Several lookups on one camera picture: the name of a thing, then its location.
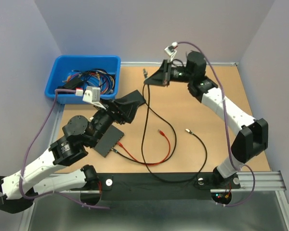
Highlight red ethernet cable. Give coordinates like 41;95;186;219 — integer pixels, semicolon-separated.
117;129;171;166

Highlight tangled cables in bin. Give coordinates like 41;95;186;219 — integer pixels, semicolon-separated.
56;68;117;95

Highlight blue plastic bin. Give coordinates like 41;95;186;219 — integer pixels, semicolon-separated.
45;55;121;99

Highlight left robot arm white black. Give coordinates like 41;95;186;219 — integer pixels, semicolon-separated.
0;98;144;214

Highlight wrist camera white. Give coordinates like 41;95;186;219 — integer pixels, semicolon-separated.
164;42;178;62
75;86;105;109

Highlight black network switch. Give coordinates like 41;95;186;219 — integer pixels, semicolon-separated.
93;125;124;157
116;90;146;107

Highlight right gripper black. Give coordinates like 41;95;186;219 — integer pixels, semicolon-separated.
144;60;194;88

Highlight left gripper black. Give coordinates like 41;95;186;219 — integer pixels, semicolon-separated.
91;97;143;148

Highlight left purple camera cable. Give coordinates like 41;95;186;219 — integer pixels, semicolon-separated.
18;88;110;210

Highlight black base mat strip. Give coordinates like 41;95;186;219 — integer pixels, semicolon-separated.
69;172;241;202

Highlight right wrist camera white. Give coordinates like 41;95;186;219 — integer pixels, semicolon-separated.
164;42;178;62

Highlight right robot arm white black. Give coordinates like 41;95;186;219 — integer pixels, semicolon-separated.
144;51;269;188

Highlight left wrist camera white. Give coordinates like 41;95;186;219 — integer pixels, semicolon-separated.
75;86;105;109

